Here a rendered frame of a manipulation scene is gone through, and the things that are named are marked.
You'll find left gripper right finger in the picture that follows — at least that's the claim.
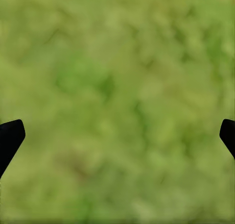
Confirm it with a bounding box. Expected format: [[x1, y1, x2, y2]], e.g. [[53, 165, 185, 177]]
[[219, 119, 235, 158]]

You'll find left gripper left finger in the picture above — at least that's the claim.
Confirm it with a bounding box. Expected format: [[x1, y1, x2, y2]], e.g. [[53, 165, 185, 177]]
[[0, 119, 25, 178]]

